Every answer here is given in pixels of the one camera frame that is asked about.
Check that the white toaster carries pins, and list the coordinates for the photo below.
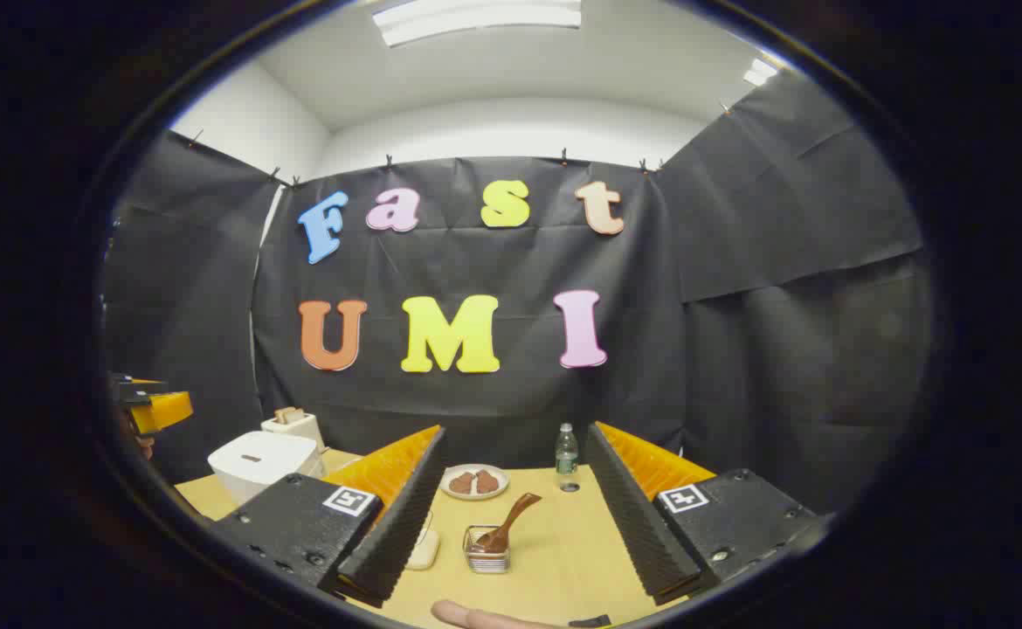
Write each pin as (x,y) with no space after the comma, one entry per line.
(297,430)

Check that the white rice cooker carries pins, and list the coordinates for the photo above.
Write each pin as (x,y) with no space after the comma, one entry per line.
(258,463)

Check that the black backdrop cloth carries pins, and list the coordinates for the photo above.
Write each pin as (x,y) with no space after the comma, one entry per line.
(511,262)

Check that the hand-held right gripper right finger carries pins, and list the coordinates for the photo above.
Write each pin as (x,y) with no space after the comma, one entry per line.
(629,524)

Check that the brown meat piece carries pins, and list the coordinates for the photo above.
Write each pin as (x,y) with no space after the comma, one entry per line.
(486,481)
(461,483)

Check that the ceiling light panel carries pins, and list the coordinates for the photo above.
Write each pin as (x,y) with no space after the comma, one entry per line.
(760,72)
(476,17)

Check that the clear water bottle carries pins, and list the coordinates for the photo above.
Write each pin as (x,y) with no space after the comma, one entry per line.
(567,454)

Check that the round white plate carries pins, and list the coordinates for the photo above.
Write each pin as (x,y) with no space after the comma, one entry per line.
(474,496)

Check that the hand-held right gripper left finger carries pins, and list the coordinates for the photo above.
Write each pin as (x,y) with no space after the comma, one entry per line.
(393,524)

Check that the brown wooden spoon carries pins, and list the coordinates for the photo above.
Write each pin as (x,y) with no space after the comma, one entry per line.
(511,520)

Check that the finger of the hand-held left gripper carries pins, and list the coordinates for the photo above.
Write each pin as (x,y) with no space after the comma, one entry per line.
(162,412)

